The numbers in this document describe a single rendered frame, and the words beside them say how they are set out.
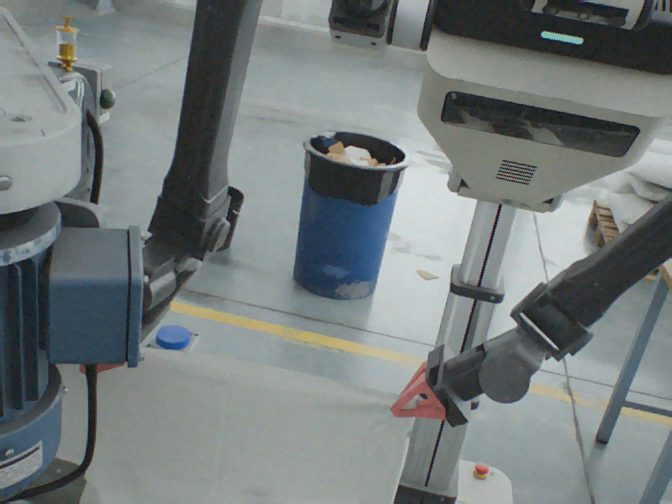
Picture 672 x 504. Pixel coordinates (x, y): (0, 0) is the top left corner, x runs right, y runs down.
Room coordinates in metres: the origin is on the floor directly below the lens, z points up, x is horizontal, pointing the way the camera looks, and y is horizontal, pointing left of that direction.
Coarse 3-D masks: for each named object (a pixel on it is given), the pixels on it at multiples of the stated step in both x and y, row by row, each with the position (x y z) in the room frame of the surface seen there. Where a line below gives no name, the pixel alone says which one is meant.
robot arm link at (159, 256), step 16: (224, 224) 0.81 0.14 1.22; (160, 240) 0.79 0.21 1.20; (176, 240) 0.81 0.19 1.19; (208, 240) 0.80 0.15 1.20; (224, 240) 0.82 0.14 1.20; (144, 256) 0.74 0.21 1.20; (160, 256) 0.76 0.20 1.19; (176, 256) 0.77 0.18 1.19; (192, 256) 0.80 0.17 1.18; (208, 256) 0.81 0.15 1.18; (144, 272) 0.73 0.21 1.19; (160, 272) 0.74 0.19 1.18; (144, 288) 0.72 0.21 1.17; (160, 288) 0.74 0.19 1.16; (144, 304) 0.72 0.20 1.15
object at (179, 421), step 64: (64, 384) 0.81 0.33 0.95; (128, 384) 0.80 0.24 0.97; (192, 384) 0.80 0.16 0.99; (256, 384) 0.80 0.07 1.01; (320, 384) 0.80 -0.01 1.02; (64, 448) 0.81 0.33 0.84; (128, 448) 0.80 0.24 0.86; (192, 448) 0.80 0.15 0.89; (256, 448) 0.80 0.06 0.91; (320, 448) 0.81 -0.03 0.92; (384, 448) 0.81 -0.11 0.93
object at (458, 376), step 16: (448, 352) 0.84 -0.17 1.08; (464, 352) 0.81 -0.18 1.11; (480, 352) 0.79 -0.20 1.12; (448, 368) 0.79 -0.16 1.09; (464, 368) 0.78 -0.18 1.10; (448, 384) 0.77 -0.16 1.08; (464, 384) 0.77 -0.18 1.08; (448, 400) 0.75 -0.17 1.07; (464, 400) 0.78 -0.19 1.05; (464, 416) 0.75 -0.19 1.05
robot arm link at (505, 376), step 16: (544, 288) 0.80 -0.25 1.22; (528, 304) 0.79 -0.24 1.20; (528, 320) 0.81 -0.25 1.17; (528, 336) 0.75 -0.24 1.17; (544, 336) 0.79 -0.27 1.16; (592, 336) 0.77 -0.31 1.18; (496, 352) 0.73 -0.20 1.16; (512, 352) 0.71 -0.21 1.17; (528, 352) 0.71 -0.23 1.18; (544, 352) 0.74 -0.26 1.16; (560, 352) 0.77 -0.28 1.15; (576, 352) 0.77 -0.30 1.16; (480, 368) 0.71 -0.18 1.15; (496, 368) 0.71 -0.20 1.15; (512, 368) 0.71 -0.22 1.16; (528, 368) 0.70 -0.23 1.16; (480, 384) 0.71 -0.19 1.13; (496, 384) 0.70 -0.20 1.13; (512, 384) 0.70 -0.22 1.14; (528, 384) 0.70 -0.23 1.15; (496, 400) 0.70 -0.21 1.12; (512, 400) 0.70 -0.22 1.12
